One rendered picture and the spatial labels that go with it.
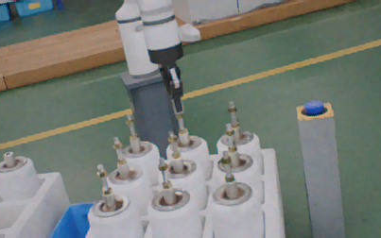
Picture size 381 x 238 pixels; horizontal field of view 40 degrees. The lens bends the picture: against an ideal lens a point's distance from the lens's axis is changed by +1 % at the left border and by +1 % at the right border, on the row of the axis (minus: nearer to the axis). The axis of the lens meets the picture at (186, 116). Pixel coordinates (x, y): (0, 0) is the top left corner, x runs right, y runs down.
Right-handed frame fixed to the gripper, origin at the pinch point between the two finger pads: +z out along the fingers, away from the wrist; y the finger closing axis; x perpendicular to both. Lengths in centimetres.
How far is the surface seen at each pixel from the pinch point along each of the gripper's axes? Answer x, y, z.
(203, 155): 2.9, 3.9, 12.0
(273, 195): 12.6, 19.6, 17.1
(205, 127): 18, -63, 35
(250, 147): 12.4, 8.9, 10.8
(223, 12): 68, -195, 25
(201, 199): -1.4, 15.1, 16.1
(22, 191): -39.7, -10.8, 15.1
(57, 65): -34, -184, 29
